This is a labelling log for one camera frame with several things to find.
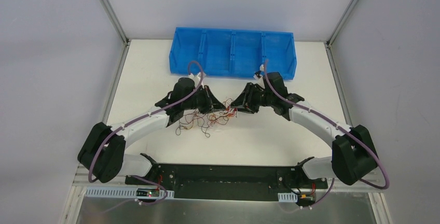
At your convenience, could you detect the red orange wire bundle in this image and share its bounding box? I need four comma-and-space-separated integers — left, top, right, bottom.
175, 97, 239, 138

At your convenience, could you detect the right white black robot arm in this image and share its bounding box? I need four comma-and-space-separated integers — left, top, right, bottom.
231, 72, 378, 188

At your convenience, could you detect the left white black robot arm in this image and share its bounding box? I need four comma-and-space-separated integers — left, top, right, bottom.
77, 77, 226, 185

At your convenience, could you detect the blue four-compartment plastic bin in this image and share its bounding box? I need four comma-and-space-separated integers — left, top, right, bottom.
169, 27, 297, 80

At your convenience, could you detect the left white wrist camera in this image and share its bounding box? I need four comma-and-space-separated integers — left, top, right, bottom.
188, 72, 205, 87

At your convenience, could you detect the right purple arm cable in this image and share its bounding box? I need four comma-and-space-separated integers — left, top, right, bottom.
264, 58, 391, 190

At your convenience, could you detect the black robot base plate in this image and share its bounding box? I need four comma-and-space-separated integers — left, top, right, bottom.
125, 161, 328, 202

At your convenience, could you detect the right white slotted cable duct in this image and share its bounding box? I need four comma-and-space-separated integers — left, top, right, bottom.
277, 192, 298, 203

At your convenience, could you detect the white slotted cable duct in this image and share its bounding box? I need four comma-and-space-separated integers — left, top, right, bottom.
277, 192, 298, 203
85, 187, 174, 200

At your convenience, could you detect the left white slotted cable duct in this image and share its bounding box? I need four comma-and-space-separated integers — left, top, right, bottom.
85, 187, 174, 200

